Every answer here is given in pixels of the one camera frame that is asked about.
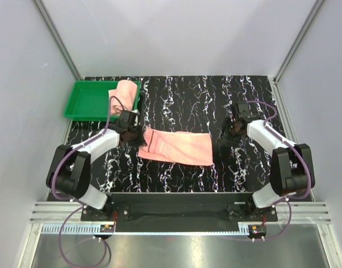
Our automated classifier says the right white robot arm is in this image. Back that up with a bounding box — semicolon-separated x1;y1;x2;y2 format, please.
220;102;315;221

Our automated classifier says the aluminium frame post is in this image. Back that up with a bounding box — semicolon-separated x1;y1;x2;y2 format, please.
32;0;83;80
273;0;326;84

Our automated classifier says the green plastic tray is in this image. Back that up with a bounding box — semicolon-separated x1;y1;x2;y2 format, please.
64;80;141;122

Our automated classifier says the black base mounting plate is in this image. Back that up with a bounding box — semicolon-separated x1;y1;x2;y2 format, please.
81;193;278;223

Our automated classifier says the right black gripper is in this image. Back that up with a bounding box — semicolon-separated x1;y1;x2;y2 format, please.
216;118;243;148

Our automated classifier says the left aluminium frame post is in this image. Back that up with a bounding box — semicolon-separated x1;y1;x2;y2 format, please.
32;0;83;80

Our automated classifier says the front aluminium rail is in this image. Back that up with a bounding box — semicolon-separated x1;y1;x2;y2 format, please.
30;202;331;236

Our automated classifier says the pink towel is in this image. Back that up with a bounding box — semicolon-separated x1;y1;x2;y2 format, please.
108;80;138;116
138;128;213;166

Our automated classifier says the right aluminium frame post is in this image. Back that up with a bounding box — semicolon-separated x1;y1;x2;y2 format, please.
273;0;326;84

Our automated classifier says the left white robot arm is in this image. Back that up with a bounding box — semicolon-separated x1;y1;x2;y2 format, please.
46;110;146;221

